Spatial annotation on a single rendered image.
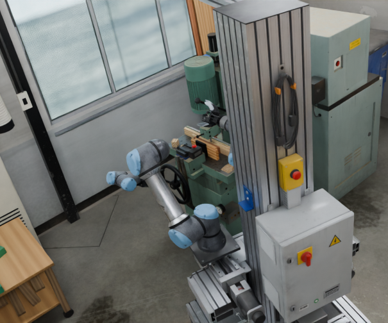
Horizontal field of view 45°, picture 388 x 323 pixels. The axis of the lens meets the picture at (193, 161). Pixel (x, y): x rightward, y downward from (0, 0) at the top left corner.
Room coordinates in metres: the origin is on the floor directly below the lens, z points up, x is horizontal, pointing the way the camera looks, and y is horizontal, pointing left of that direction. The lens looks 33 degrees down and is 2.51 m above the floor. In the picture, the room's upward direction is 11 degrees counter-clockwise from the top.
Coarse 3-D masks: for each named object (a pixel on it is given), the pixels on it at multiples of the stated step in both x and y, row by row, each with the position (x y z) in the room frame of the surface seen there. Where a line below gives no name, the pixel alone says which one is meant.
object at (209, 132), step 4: (216, 124) 2.57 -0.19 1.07; (200, 128) 2.56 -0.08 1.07; (204, 128) 2.55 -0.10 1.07; (208, 128) 2.53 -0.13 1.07; (212, 128) 2.54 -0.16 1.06; (216, 128) 2.56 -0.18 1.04; (200, 132) 2.57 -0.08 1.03; (204, 132) 2.53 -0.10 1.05; (208, 132) 2.52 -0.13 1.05; (212, 132) 2.54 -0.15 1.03; (216, 132) 2.56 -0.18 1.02; (220, 132) 2.58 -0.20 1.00; (204, 136) 2.54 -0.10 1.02; (208, 136) 2.52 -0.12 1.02; (212, 136) 2.54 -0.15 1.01
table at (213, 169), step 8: (184, 136) 2.79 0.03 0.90; (208, 160) 2.43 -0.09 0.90; (216, 160) 2.42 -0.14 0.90; (224, 160) 2.40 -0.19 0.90; (176, 168) 2.47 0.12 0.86; (208, 168) 2.36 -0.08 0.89; (216, 168) 2.33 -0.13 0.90; (192, 176) 2.34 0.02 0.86; (216, 176) 2.31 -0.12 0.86; (224, 176) 2.24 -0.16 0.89; (232, 176) 2.25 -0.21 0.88
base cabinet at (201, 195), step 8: (192, 184) 2.53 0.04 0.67; (192, 192) 2.54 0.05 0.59; (200, 192) 2.47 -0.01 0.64; (208, 192) 2.39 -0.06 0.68; (232, 192) 2.35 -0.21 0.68; (192, 200) 2.55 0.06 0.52; (200, 200) 2.48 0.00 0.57; (208, 200) 2.41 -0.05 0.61; (216, 200) 2.34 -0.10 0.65; (224, 200) 2.31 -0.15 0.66; (232, 200) 2.35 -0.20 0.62; (224, 224) 2.30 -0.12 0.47; (232, 224) 2.33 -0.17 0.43; (240, 224) 2.37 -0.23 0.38; (232, 232) 2.32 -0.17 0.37; (240, 232) 2.37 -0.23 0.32
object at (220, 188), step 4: (220, 136) 2.87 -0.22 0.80; (200, 176) 2.44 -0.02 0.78; (196, 180) 2.48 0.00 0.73; (200, 180) 2.45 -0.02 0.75; (204, 180) 2.41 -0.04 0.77; (208, 180) 2.38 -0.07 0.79; (200, 184) 2.45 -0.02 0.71; (204, 184) 2.42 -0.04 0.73; (208, 184) 2.38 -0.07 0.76; (212, 184) 2.35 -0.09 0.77; (216, 184) 2.32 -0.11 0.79; (220, 184) 2.30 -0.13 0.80; (224, 184) 2.32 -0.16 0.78; (232, 184) 2.36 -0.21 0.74; (208, 188) 2.39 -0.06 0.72; (212, 188) 2.36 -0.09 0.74; (216, 188) 2.32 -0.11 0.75; (220, 188) 2.30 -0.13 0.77; (224, 188) 2.32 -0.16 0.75; (228, 188) 2.34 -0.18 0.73; (216, 192) 2.33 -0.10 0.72; (220, 192) 2.30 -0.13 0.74; (224, 192) 2.32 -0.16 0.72
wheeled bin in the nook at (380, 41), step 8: (376, 32) 3.82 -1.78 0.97; (384, 32) 3.80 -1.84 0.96; (376, 40) 3.66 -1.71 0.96; (384, 40) 3.66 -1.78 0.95; (376, 48) 3.57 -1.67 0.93; (384, 48) 3.72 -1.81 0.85; (376, 56) 3.66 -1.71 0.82; (384, 56) 3.74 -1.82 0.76; (368, 64) 3.59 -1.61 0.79; (376, 64) 3.67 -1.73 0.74; (384, 64) 3.76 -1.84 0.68; (376, 72) 3.69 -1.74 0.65; (384, 72) 3.78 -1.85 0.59; (384, 80) 3.80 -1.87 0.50
